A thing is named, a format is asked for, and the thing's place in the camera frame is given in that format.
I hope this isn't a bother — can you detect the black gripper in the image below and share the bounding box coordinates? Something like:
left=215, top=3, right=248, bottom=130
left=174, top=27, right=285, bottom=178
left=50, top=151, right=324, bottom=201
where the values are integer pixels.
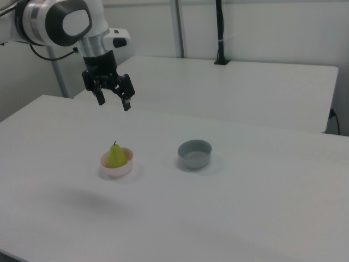
left=82, top=50, right=136, bottom=112

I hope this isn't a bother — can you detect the gray partition post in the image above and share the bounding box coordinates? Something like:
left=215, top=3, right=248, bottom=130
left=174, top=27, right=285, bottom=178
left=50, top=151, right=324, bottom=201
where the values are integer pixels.
left=47, top=45, right=69, bottom=98
left=169, top=0, right=189, bottom=58

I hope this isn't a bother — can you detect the black wall cable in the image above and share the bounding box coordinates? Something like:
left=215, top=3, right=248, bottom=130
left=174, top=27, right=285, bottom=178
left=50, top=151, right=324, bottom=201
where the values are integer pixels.
left=329, top=108, right=342, bottom=136

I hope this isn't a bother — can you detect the black camera pole with base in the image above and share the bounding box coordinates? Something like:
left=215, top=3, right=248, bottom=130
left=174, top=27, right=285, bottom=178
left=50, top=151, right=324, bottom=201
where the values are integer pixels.
left=213, top=0, right=231, bottom=66

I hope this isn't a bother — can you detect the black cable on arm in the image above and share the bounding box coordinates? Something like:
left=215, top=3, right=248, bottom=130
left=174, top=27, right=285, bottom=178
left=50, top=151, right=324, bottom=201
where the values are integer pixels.
left=29, top=43, right=80, bottom=61

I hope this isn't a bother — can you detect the green yellow pear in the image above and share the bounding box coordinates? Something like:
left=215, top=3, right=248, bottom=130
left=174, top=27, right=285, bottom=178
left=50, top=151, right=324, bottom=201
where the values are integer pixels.
left=106, top=140, right=129, bottom=168

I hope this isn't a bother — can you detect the gray plastic bowl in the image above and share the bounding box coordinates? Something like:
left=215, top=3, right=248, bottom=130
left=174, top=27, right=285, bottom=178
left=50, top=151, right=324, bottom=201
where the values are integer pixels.
left=177, top=139, right=213, bottom=169

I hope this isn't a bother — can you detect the pink plastic bowl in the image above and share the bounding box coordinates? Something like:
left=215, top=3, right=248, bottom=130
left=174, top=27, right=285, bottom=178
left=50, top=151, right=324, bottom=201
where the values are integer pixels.
left=100, top=147, right=135, bottom=177

